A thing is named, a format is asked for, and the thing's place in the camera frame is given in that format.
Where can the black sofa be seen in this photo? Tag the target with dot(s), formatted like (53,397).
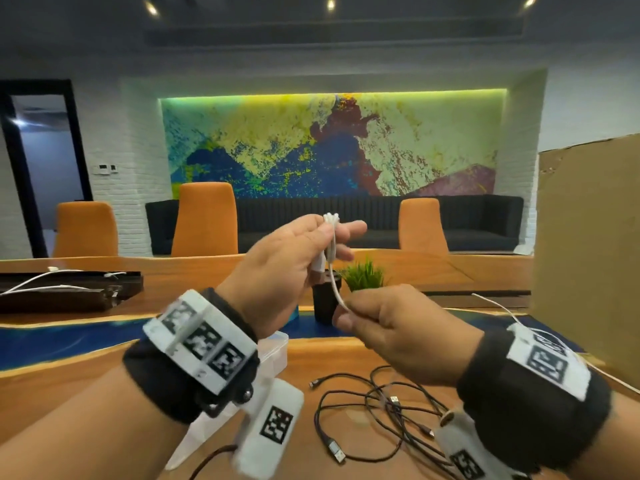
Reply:
(300,219)

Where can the black right wristband with marker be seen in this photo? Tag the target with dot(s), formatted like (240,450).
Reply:
(500,409)

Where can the brown cardboard sheet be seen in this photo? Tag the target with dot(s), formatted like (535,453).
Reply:
(585,244)

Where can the tall orange chair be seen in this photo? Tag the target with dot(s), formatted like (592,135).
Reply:
(205,219)

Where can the person's right hand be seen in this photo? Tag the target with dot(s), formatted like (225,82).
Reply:
(415,334)

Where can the white wall switch panel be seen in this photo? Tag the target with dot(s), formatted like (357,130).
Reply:
(103,169)

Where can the green potted plant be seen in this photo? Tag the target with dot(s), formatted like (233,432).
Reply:
(362,277)

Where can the black cylinder pot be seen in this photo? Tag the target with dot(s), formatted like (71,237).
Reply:
(325,304)

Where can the black door frame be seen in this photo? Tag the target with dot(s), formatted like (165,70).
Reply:
(40,87)

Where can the round ceiling spotlight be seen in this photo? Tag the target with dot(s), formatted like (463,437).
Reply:
(151,8)
(330,3)

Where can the colourful abstract wall painting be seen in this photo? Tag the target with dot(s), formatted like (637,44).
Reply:
(250,144)

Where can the black left wristband with markers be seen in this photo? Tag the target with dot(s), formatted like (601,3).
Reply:
(150,379)

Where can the dark brown leather case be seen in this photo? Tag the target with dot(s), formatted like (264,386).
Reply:
(50,299)

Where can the person's left hand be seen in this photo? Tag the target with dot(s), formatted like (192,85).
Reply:
(275,279)

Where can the clear plastic organizer box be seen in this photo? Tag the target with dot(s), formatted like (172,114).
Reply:
(272,349)

